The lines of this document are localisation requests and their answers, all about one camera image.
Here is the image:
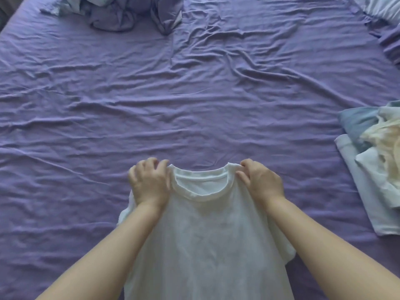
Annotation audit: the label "person's right hand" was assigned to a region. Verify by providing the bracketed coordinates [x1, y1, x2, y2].
[235, 158, 285, 207]

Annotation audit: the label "person's left hand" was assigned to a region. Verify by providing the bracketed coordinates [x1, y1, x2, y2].
[128, 157, 173, 213]

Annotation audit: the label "white t-shirt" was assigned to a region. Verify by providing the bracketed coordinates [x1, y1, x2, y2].
[117, 162, 297, 300]

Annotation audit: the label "white jeans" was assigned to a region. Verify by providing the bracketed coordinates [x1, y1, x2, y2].
[334, 134, 400, 237]

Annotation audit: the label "purple sheet bed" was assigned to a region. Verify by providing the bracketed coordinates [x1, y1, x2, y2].
[0, 0, 400, 300]

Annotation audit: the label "light blue denim jeans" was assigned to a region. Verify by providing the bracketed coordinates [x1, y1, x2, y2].
[337, 100, 400, 153]

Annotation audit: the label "pale yellow garment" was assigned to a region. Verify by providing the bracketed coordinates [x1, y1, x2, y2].
[359, 118, 400, 182]

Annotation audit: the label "person's left forearm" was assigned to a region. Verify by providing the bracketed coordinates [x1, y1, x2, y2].
[36, 201, 163, 300]

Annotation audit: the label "person's right forearm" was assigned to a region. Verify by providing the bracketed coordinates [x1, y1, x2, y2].
[265, 196, 400, 300]

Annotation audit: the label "crumpled purple grey quilt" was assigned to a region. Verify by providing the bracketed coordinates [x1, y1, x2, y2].
[39, 0, 184, 36]

